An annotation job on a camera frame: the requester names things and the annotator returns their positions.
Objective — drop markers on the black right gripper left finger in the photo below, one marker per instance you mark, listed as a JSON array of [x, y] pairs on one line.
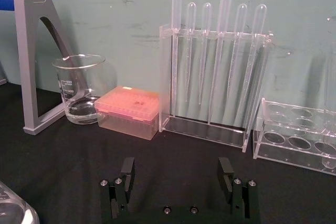
[[113, 200]]

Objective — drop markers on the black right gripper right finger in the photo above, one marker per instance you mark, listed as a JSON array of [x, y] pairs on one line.
[[225, 179]]

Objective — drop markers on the black table cloth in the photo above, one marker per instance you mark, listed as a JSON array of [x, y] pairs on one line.
[[65, 169]]

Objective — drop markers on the clear acrylic test tube rack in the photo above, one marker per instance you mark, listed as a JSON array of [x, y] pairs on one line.
[[278, 153]]

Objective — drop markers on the orange pipette tip box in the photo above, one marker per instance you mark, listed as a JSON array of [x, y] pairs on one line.
[[126, 111]]

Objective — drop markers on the clear glass beaker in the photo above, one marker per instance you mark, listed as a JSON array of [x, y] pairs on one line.
[[78, 90]]

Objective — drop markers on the clear acrylic pipette rack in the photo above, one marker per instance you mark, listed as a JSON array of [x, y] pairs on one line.
[[165, 77]]

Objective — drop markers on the clear glass test tube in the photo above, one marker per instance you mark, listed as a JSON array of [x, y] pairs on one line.
[[331, 90]]

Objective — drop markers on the grey stand foot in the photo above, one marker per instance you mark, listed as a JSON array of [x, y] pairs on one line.
[[2, 79]]

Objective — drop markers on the short clear plastic pipette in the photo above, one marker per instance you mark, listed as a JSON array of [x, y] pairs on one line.
[[191, 14], [206, 15]]

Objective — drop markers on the grey arched pipette stand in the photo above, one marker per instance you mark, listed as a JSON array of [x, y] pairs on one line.
[[26, 51]]

